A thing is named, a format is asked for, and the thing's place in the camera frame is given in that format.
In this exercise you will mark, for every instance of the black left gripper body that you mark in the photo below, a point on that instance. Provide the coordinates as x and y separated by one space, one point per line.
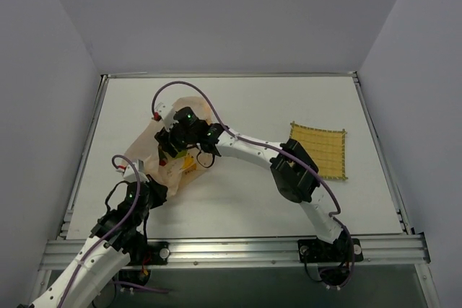
156 192

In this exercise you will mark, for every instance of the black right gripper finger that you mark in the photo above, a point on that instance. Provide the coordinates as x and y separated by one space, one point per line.
162 137
170 147

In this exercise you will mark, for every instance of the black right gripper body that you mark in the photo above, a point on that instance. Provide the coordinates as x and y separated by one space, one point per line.
167 143

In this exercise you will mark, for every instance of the translucent banana print plastic bag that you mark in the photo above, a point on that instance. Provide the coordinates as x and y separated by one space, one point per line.
177 173

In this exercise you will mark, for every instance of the green fake pear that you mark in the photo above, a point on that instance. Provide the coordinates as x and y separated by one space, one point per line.
180 154

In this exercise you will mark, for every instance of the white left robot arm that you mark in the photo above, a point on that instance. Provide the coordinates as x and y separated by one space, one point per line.
114 243

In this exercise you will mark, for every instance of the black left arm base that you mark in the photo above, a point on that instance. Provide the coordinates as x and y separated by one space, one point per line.
139 268

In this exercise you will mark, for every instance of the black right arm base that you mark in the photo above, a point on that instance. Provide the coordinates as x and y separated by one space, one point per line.
330 264

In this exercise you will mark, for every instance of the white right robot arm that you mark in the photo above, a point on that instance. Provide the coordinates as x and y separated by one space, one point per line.
294 172

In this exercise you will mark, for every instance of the red lychee bunch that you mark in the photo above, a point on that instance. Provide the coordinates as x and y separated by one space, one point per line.
163 160

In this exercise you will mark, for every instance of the yellow bamboo mat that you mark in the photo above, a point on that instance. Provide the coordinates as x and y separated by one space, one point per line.
327 148

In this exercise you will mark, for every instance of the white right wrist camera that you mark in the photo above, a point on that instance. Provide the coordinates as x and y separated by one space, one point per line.
164 117

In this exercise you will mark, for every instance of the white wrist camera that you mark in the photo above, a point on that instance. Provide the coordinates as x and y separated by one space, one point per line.
164 117
129 174

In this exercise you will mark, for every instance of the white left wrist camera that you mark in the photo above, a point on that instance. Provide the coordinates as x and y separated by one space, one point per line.
129 174

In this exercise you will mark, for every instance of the aluminium table frame rail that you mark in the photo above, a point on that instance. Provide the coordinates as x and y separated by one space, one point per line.
232 237

